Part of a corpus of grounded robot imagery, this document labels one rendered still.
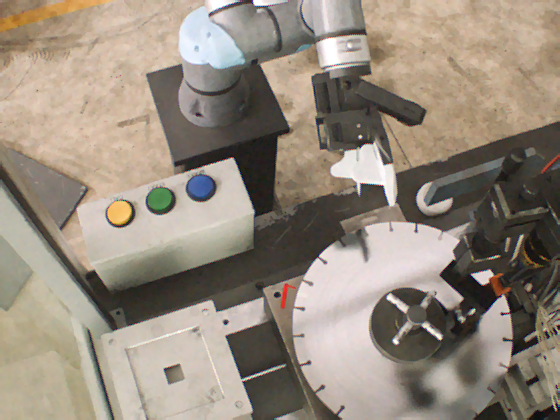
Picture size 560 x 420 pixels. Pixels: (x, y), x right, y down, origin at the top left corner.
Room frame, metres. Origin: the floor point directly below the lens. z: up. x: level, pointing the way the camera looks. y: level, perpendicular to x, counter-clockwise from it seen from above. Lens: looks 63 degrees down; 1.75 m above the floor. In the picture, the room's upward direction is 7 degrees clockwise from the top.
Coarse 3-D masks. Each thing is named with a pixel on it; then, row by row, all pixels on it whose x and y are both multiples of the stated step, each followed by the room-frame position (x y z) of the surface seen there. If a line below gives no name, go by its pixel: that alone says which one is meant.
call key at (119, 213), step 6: (114, 204) 0.40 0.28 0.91; (120, 204) 0.40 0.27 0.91; (126, 204) 0.40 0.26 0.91; (108, 210) 0.39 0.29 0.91; (114, 210) 0.39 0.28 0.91; (120, 210) 0.39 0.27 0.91; (126, 210) 0.39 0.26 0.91; (108, 216) 0.38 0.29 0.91; (114, 216) 0.38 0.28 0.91; (120, 216) 0.38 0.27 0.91; (126, 216) 0.38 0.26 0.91; (114, 222) 0.37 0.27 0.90; (120, 222) 0.37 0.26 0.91; (126, 222) 0.38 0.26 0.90
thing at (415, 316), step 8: (392, 296) 0.27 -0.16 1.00; (432, 296) 0.28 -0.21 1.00; (400, 304) 0.26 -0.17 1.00; (424, 304) 0.26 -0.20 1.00; (408, 312) 0.25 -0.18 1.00; (416, 312) 0.25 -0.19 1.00; (424, 312) 0.25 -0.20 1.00; (408, 320) 0.24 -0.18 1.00; (416, 320) 0.24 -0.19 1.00; (424, 320) 0.24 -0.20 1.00; (408, 328) 0.23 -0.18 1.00; (416, 328) 0.23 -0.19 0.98; (424, 328) 0.23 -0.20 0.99; (432, 328) 0.23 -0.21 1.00; (400, 336) 0.21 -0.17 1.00; (440, 336) 0.22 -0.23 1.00
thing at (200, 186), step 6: (192, 180) 0.46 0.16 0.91; (198, 180) 0.46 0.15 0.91; (204, 180) 0.46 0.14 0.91; (210, 180) 0.47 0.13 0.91; (192, 186) 0.45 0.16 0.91; (198, 186) 0.45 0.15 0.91; (204, 186) 0.45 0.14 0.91; (210, 186) 0.46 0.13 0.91; (192, 192) 0.44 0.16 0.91; (198, 192) 0.44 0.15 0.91; (204, 192) 0.44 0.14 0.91; (210, 192) 0.45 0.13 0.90; (198, 198) 0.43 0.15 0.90
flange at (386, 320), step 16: (400, 288) 0.30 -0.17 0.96; (416, 288) 0.30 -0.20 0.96; (384, 304) 0.27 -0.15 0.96; (416, 304) 0.28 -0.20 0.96; (432, 304) 0.28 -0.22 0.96; (384, 320) 0.25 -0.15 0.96; (400, 320) 0.24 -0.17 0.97; (432, 320) 0.25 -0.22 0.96; (384, 336) 0.22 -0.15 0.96; (416, 336) 0.23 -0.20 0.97; (432, 336) 0.23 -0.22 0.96; (384, 352) 0.20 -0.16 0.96; (400, 352) 0.20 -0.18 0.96; (416, 352) 0.20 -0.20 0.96; (432, 352) 0.21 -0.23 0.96
